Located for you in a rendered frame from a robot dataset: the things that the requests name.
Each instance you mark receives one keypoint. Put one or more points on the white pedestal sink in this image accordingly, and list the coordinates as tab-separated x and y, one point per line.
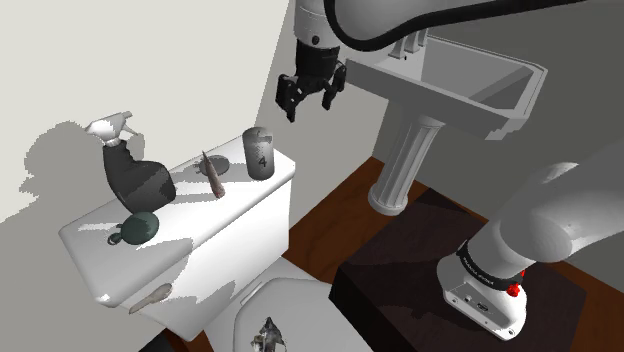
414	146

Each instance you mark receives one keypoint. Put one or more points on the grey round disc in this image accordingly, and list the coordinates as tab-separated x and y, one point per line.
222	163

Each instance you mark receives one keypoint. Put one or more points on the grey crumpled thing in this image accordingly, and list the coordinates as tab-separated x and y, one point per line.
268	336

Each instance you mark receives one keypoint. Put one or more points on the brown pointed cone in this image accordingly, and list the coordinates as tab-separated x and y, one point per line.
214	180

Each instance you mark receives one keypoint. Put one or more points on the white toilet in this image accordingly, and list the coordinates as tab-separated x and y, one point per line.
234	244

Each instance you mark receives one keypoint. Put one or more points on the dark spray bottle white head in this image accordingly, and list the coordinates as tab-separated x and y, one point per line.
136	185

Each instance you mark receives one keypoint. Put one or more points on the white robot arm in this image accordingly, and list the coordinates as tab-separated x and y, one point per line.
560	219

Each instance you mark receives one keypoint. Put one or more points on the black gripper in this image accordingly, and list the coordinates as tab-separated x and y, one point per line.
317	63

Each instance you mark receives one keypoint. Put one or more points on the dark robot stand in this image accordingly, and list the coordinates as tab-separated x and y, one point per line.
400	273

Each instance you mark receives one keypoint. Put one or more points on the grey cylinder can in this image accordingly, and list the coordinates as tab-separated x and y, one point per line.
258	156

